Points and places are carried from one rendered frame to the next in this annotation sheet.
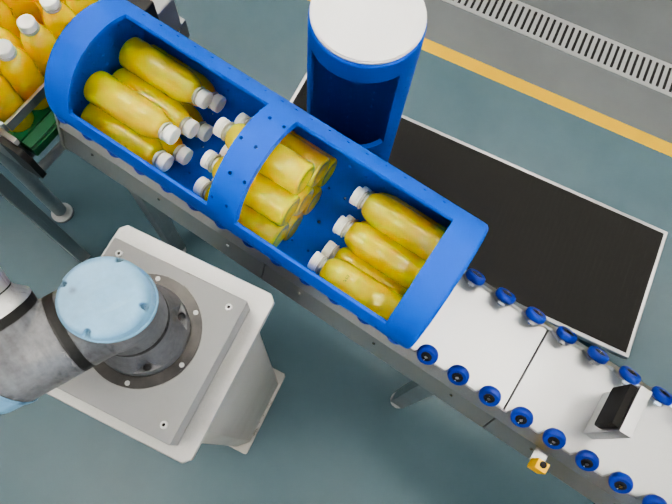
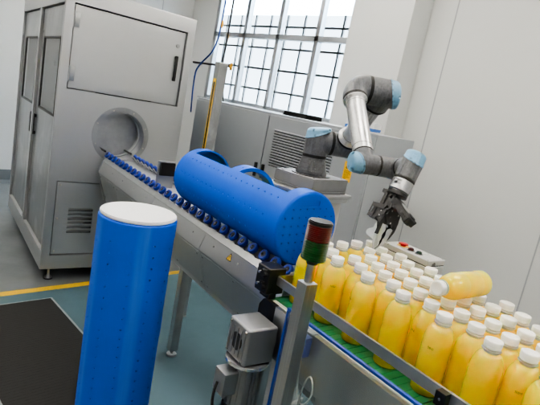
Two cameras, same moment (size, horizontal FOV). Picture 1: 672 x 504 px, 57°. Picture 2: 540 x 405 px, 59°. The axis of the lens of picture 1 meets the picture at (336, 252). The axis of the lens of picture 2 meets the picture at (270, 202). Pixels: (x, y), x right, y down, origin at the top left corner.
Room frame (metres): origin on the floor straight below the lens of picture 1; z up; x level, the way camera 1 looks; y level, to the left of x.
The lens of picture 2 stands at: (2.28, 1.23, 1.51)
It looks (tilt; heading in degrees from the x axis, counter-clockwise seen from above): 11 degrees down; 208
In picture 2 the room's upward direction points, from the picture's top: 11 degrees clockwise
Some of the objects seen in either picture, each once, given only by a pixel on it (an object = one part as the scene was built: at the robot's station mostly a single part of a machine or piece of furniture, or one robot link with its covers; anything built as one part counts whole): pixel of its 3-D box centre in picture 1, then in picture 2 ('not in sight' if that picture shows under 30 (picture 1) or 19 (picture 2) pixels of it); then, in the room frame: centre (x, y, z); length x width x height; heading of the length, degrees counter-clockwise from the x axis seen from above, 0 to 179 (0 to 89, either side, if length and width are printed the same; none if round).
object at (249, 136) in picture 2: not in sight; (275, 195); (-1.49, -0.73, 0.72); 2.15 x 0.54 x 1.45; 74
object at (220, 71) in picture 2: not in sight; (199, 195); (-0.20, -0.60, 0.85); 0.06 x 0.06 x 1.70; 65
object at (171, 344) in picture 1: (136, 323); (312, 164); (0.15, 0.29, 1.27); 0.15 x 0.15 x 0.10
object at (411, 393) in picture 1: (413, 391); (179, 304); (0.23, -0.31, 0.31); 0.06 x 0.06 x 0.63; 65
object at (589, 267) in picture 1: (452, 213); (51, 386); (0.94, -0.41, 0.07); 1.50 x 0.52 x 0.15; 74
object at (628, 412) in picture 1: (612, 411); (165, 174); (0.17, -0.59, 1.00); 0.10 x 0.04 x 0.15; 155
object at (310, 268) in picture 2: not in sight; (314, 251); (1.22, 0.81, 1.18); 0.06 x 0.06 x 0.16
